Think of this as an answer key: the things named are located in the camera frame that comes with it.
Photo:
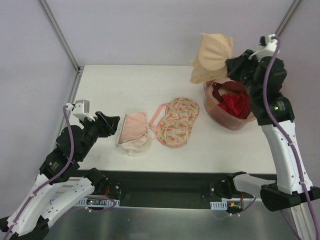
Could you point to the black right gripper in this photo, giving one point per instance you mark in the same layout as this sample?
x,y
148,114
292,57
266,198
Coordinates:
x,y
238,67

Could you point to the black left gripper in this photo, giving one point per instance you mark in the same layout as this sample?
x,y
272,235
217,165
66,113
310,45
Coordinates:
x,y
104,124

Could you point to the white mesh laundry bag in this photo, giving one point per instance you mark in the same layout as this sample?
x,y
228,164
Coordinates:
x,y
134,137

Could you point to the beige bra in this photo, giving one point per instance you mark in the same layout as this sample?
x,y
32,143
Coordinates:
x,y
209,63

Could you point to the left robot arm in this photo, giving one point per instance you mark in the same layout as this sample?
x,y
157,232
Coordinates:
x,y
33,219

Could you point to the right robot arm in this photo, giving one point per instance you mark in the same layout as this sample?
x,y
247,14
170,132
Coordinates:
x,y
275,116

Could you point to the dark red bra in basket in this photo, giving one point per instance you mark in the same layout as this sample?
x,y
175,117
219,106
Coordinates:
x,y
233,86

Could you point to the floral mesh laundry bag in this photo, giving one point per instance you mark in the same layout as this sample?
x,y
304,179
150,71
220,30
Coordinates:
x,y
173,121

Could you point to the translucent pink plastic basket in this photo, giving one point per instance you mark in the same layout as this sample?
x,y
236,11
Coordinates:
x,y
218,114

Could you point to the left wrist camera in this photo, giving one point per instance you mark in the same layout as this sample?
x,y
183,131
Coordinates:
x,y
81,110

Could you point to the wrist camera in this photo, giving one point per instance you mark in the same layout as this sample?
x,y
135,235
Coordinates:
x,y
81,110
269,45

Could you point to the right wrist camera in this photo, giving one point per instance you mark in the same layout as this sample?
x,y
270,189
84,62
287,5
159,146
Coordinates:
x,y
269,45

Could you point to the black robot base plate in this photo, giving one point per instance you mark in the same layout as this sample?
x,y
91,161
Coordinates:
x,y
177,190

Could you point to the right aluminium frame post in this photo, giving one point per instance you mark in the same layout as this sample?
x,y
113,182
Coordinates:
x,y
288,16

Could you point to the aluminium frame post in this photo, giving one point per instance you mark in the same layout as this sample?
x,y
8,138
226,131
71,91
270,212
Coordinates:
x,y
288,16
59,34

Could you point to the left aluminium frame post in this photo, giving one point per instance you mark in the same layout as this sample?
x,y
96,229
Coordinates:
x,y
59,34

